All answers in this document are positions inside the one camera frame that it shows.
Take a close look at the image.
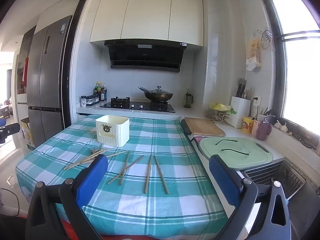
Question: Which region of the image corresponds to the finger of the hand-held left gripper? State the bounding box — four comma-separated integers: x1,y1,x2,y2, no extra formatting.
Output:
0,122,20,144

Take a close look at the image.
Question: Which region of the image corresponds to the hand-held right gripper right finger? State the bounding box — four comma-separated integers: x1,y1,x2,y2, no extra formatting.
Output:
209,154,293,240

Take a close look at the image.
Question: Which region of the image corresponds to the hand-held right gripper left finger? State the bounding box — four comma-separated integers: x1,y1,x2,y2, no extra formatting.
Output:
25,154,109,240

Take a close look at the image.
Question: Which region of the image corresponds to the cream ribbed utensil holder box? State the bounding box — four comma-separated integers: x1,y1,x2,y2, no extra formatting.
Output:
96,115,130,147

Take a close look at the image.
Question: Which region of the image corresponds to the set of wooden chopsticks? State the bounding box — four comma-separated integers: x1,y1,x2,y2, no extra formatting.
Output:
64,149,169,195

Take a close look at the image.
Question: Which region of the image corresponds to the cardboard box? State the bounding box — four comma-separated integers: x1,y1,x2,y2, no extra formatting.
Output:
20,117,35,150

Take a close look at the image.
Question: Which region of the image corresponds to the pale green plastic lid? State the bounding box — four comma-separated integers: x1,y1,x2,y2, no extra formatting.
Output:
199,137,275,168

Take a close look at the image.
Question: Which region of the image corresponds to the pink cloth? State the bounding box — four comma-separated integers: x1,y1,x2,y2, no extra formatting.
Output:
192,136,208,146

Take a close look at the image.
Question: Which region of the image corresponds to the metal dish rack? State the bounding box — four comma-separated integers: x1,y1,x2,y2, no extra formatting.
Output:
244,160,307,200

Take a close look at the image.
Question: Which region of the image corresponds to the wooden cutting board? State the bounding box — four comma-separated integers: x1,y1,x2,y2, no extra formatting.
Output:
184,117,226,137

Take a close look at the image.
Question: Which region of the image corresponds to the yellow printed mug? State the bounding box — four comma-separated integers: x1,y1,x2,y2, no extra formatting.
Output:
242,116,255,132

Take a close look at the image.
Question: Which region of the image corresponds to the pink cup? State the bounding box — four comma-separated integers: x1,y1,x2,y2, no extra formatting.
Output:
251,120,262,135

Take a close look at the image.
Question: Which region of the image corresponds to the grey refrigerator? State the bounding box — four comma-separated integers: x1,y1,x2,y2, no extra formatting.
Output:
26,15,73,150

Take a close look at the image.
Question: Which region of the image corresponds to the purple soap dispenser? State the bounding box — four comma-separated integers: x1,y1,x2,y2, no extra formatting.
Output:
256,114,272,141

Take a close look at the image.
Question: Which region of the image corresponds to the white knife block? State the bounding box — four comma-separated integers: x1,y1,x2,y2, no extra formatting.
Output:
230,95,251,128

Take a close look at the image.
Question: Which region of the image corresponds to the white utensil cup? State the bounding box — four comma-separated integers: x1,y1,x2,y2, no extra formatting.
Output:
257,107,272,123

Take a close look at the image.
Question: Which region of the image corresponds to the yellow plastic bag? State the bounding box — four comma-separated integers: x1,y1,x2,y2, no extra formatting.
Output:
209,102,232,112

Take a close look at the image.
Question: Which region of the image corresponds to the teal checked tablecloth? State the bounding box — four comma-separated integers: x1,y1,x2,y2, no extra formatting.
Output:
15,114,229,240

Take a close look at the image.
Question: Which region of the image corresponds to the black spice jar rack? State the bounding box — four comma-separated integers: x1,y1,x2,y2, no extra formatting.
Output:
86,94,100,105

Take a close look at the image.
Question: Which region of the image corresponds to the black gas cooktop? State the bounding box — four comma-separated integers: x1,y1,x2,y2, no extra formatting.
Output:
100,96,176,113

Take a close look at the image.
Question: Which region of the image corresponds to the dark wok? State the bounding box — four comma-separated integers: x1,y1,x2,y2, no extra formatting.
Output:
138,86,174,102

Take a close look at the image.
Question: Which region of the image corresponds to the glass wok lid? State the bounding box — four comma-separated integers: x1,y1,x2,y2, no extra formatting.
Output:
139,86,173,96

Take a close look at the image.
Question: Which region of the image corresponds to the window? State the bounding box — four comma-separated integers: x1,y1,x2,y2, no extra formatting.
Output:
255,0,320,150

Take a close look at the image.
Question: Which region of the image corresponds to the hanging printed bag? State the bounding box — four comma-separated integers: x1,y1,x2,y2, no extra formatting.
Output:
246,32,263,72

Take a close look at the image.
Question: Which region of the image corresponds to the black range hood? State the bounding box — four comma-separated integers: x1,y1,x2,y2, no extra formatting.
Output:
104,39,188,73

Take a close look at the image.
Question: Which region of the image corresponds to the wire basket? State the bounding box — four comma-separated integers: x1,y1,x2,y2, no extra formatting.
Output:
206,105,237,123

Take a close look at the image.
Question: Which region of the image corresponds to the black cable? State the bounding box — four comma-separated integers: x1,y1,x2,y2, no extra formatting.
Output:
0,187,20,217

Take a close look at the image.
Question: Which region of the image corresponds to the dark door frame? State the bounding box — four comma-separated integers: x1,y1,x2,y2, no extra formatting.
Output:
59,0,90,133

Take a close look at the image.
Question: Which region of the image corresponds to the hanging wire trivet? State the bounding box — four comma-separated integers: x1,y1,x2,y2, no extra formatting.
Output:
257,29,275,51

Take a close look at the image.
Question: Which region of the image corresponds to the white wall cabinet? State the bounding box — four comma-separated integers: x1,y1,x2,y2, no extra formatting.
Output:
89,0,204,47

